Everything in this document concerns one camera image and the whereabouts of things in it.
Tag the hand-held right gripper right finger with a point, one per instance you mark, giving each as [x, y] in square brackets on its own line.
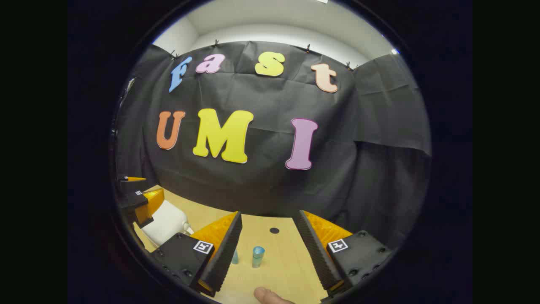
[318, 253]

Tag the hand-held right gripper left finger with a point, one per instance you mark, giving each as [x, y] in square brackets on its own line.
[225, 253]

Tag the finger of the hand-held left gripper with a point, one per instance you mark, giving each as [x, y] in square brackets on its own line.
[149, 202]
[130, 185]

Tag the pale blue slim tube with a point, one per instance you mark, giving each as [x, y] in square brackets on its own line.
[234, 256]

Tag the white suitcase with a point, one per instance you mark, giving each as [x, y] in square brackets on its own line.
[168, 223]

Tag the blue capped clear bottle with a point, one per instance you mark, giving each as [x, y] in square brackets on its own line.
[257, 255]

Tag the black backdrop cloth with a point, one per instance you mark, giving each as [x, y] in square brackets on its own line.
[274, 177]

